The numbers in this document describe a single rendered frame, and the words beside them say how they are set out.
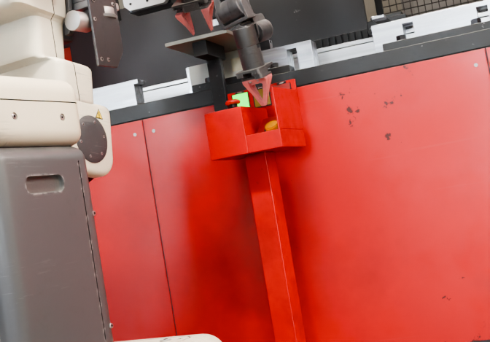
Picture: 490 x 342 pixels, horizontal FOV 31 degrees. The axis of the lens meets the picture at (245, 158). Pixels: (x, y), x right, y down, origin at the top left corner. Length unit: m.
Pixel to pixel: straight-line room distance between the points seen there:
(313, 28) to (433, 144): 0.91
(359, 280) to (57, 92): 1.08
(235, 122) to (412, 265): 0.60
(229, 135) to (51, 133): 0.73
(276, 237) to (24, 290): 0.91
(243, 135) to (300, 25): 0.98
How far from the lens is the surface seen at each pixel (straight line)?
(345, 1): 3.07
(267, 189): 2.22
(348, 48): 2.76
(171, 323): 2.55
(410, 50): 2.35
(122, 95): 2.72
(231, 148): 2.21
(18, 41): 1.95
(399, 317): 2.37
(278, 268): 2.23
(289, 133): 2.20
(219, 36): 2.36
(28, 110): 1.54
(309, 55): 2.52
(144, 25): 3.31
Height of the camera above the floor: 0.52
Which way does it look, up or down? 3 degrees up
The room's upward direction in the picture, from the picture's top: 9 degrees counter-clockwise
